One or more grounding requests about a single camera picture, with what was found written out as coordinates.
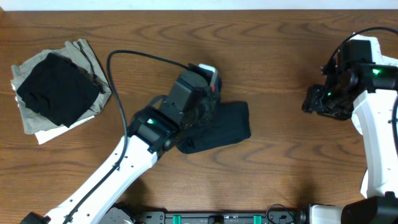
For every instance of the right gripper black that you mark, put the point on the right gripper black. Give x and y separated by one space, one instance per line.
313 102

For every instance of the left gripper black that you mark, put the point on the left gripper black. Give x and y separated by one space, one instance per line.
214 94

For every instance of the black leggings with red waistband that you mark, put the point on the black leggings with red waistband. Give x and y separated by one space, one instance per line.
231 126

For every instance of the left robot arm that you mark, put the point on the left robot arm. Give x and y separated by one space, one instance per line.
151 134

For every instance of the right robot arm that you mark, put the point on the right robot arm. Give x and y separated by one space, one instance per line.
367 94

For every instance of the folded beige garment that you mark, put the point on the folded beige garment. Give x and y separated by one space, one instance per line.
81 54

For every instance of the folded black garment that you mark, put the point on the folded black garment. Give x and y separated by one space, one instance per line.
57 90

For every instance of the folded white garment under pile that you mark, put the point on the folded white garment under pile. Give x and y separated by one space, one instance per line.
45 136

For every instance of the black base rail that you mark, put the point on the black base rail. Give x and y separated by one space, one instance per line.
121 214

